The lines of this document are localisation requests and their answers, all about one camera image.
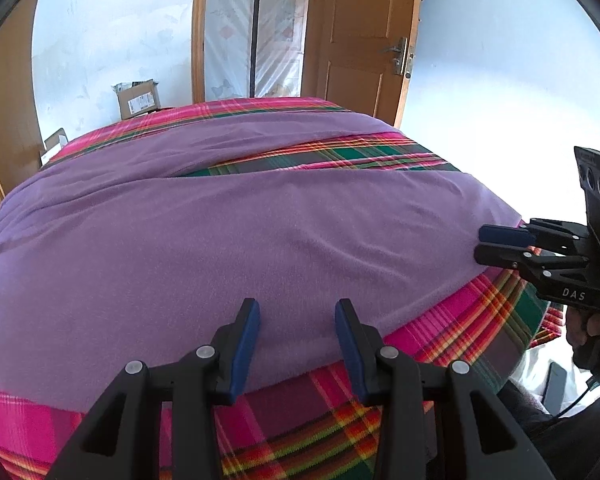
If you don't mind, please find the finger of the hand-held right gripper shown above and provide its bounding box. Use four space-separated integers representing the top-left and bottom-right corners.
479 217 589 255
474 246 594 287

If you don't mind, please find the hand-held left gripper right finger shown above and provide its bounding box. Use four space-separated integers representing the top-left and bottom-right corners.
335 298 556 480

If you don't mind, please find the person's right hand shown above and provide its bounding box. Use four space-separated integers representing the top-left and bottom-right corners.
566 308 600 350

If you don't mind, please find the metal door handle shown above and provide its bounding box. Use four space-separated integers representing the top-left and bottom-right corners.
377 36 415 79

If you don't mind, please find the clear plastic door curtain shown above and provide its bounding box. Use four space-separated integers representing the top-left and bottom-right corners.
202 0 314 101

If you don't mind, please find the wooden wardrobe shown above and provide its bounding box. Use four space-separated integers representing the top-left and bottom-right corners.
0 0 47 233

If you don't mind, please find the white cardboard box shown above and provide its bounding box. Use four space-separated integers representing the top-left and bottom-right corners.
39 129 69 167

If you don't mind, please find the black flat device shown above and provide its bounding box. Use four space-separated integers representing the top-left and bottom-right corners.
544 361 567 404

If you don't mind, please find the pink plaid blanket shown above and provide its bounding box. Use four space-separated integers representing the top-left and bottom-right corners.
0 96 566 480

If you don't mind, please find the wooden door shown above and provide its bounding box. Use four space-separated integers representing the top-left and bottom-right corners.
302 0 424 129

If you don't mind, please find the purple fleece garment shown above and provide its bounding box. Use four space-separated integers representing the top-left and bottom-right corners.
0 110 524 411

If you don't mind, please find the person's dark clothing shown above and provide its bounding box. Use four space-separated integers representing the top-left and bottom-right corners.
500 375 600 480

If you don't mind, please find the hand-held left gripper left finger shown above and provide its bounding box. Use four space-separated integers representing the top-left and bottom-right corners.
45 298 260 480

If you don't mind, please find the wooden door frame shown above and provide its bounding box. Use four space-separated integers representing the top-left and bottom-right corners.
190 0 326 107

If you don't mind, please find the black cable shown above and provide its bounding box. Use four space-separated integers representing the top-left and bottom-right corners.
555 379 597 417

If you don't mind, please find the brown cardboard box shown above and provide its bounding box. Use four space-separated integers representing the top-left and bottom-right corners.
111 79 162 121

